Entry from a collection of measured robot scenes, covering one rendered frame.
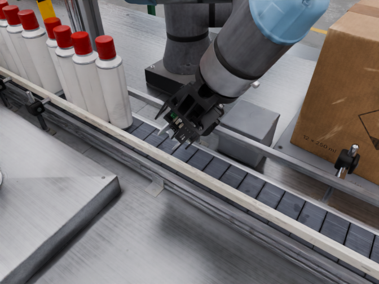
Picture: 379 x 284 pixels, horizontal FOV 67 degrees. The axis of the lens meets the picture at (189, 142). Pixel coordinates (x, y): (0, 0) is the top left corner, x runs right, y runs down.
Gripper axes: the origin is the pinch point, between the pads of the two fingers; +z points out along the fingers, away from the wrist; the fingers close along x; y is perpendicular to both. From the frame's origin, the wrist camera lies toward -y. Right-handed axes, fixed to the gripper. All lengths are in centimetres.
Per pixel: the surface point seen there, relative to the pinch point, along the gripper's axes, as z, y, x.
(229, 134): -7.2, -3.0, 7.2
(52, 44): 5.9, 2.0, -31.8
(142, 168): 9.3, 5.9, -0.1
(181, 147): 4.8, -1.7, 2.7
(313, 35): 98, -283, 16
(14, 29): 12.2, 2.4, -43.1
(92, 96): 7.4, 3.2, -18.3
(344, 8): 94, -380, 23
